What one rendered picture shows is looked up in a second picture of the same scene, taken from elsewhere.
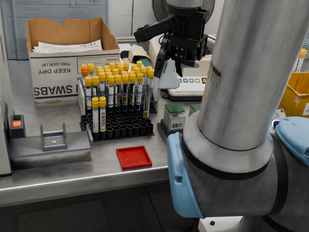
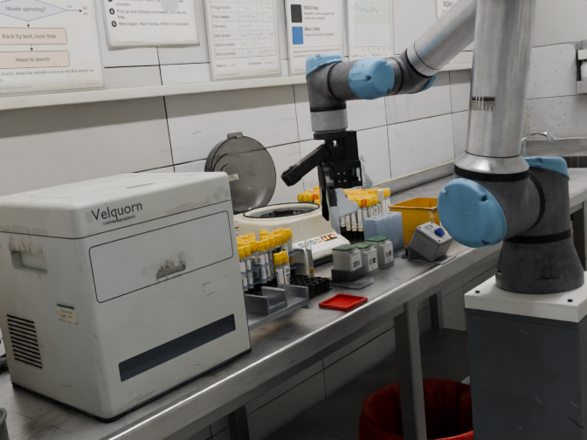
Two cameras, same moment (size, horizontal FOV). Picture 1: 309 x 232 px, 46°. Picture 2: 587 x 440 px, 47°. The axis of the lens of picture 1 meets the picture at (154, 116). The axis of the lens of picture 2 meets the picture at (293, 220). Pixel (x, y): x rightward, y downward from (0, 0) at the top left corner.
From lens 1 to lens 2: 0.82 m
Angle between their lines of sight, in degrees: 34
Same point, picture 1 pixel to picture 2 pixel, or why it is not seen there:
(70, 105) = not seen: hidden behind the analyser
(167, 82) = (345, 209)
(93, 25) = not seen: hidden behind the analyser
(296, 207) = (550, 206)
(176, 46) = (340, 170)
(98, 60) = not seen: hidden behind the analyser
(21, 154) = (252, 322)
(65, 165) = (289, 328)
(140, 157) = (348, 300)
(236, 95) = (508, 108)
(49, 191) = (300, 353)
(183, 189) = (492, 202)
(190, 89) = (319, 250)
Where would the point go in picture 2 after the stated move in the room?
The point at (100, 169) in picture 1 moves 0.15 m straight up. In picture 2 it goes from (327, 319) to (319, 238)
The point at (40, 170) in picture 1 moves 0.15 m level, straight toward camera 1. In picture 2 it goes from (272, 340) to (345, 353)
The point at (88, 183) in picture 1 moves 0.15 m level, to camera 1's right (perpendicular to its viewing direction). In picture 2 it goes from (328, 333) to (394, 312)
